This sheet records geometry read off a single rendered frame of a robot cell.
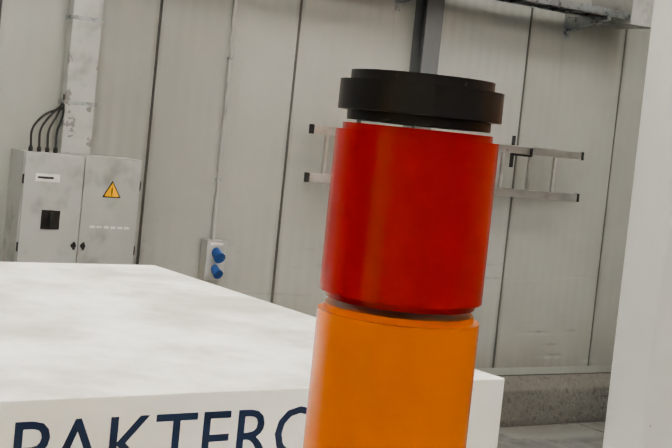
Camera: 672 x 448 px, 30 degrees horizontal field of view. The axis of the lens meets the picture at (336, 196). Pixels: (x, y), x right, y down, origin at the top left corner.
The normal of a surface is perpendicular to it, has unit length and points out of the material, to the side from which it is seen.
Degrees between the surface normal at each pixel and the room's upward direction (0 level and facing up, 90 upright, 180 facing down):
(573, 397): 89
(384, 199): 90
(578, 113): 90
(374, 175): 90
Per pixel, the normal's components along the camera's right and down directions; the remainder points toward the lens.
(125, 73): 0.54, 0.10
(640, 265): -0.81, -0.05
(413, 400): 0.22, 0.07
